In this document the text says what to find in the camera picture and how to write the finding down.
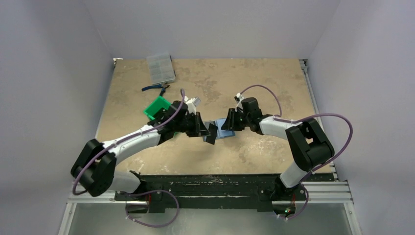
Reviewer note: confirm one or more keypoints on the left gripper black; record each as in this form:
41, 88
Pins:
198, 129

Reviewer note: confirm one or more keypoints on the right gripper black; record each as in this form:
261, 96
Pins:
234, 118

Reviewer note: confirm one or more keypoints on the blue card holder wallet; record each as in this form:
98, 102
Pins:
221, 134

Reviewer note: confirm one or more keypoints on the black credit card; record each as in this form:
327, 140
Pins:
211, 137

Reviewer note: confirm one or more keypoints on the green plastic bin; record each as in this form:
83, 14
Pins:
157, 105

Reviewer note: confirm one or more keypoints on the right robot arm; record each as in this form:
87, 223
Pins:
309, 145

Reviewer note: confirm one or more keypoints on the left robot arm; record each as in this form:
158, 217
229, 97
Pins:
95, 167

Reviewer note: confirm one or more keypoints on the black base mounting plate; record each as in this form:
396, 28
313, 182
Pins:
261, 192

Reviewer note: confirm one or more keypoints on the clear plastic organizer box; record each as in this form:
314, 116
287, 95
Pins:
161, 68

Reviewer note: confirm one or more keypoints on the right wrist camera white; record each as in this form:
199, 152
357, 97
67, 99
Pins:
239, 98

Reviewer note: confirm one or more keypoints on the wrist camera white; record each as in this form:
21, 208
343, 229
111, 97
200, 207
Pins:
192, 103
239, 98

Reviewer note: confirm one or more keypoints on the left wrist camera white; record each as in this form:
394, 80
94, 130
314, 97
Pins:
192, 103

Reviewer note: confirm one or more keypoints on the blue handled pliers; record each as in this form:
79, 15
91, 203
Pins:
162, 87

